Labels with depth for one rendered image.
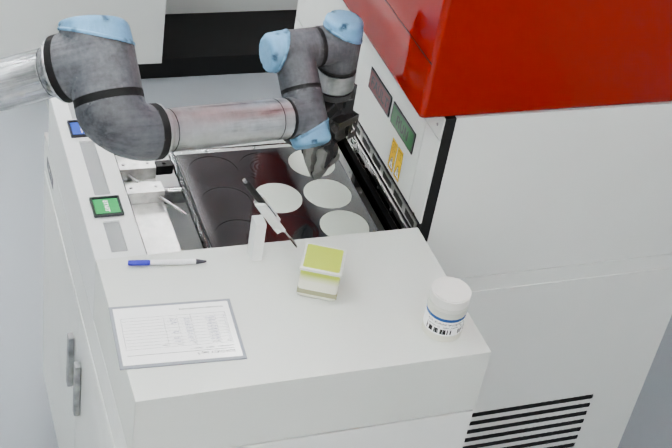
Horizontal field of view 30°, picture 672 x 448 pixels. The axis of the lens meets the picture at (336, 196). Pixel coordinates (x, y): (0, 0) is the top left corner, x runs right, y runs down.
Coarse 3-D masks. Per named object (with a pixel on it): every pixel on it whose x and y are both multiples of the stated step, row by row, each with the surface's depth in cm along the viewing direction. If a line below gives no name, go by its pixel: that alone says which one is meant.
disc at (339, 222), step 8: (328, 216) 253; (336, 216) 253; (344, 216) 254; (352, 216) 254; (360, 216) 254; (320, 224) 250; (328, 224) 251; (336, 224) 251; (344, 224) 252; (352, 224) 252; (360, 224) 252; (328, 232) 249; (336, 232) 249; (344, 232) 250; (352, 232) 250; (360, 232) 250
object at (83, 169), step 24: (72, 144) 250; (96, 144) 251; (72, 168) 243; (96, 168) 245; (72, 192) 242; (96, 192) 239; (120, 192) 240; (72, 216) 245; (120, 216) 234; (96, 240) 227; (120, 240) 229
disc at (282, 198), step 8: (264, 184) 259; (272, 184) 259; (280, 184) 259; (264, 192) 256; (272, 192) 257; (280, 192) 257; (288, 192) 258; (296, 192) 258; (272, 200) 255; (280, 200) 255; (288, 200) 255; (296, 200) 256; (280, 208) 253; (288, 208) 253; (296, 208) 254
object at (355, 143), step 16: (352, 128) 272; (352, 144) 270; (352, 160) 275; (368, 160) 263; (352, 176) 272; (368, 176) 263; (368, 192) 266; (384, 192) 255; (368, 208) 264; (384, 224) 258; (400, 224) 249
